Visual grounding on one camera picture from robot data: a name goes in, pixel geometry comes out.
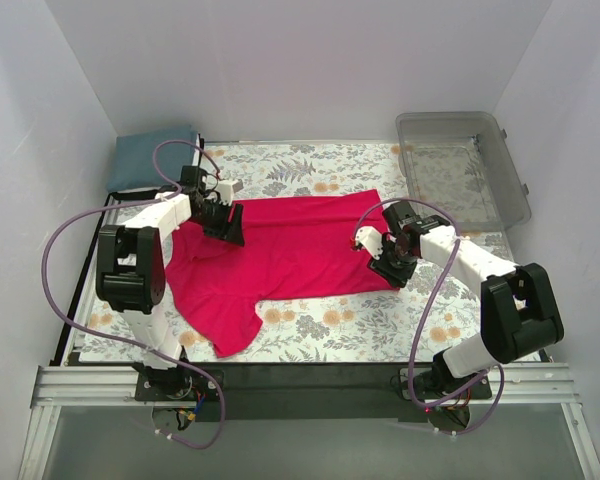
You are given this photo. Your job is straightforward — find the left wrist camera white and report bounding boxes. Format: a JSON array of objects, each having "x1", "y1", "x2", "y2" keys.
[{"x1": 213, "y1": 180, "x2": 244, "y2": 205}]

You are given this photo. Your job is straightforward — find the floral patterned table mat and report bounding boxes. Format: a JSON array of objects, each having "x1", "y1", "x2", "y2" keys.
[{"x1": 79, "y1": 142, "x2": 539, "y2": 365}]

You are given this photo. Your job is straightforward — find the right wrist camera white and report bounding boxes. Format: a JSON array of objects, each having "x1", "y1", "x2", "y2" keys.
[{"x1": 353, "y1": 226, "x2": 383, "y2": 260}]

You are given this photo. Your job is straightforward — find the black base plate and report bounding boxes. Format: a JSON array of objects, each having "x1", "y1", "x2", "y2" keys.
[{"x1": 134, "y1": 362, "x2": 494, "y2": 424}]

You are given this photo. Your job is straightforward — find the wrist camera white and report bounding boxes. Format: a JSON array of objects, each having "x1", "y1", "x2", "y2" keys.
[
  {"x1": 353, "y1": 226, "x2": 383, "y2": 260},
  {"x1": 213, "y1": 180, "x2": 244, "y2": 205}
]

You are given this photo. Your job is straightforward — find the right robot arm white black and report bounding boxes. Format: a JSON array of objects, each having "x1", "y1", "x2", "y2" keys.
[{"x1": 352, "y1": 198, "x2": 564, "y2": 405}]

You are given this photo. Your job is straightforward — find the clear plastic bin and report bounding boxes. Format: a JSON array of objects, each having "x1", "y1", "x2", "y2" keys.
[{"x1": 396, "y1": 111, "x2": 531, "y2": 232}]

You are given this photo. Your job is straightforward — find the aluminium frame rail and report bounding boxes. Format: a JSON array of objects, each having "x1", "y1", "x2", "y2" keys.
[{"x1": 19, "y1": 363, "x2": 600, "y2": 479}]

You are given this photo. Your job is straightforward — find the red t-shirt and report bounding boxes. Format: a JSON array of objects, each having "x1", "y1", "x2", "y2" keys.
[{"x1": 166, "y1": 190, "x2": 389, "y2": 358}]

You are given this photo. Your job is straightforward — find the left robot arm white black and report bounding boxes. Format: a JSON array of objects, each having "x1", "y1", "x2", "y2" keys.
[{"x1": 95, "y1": 166, "x2": 244, "y2": 400}]

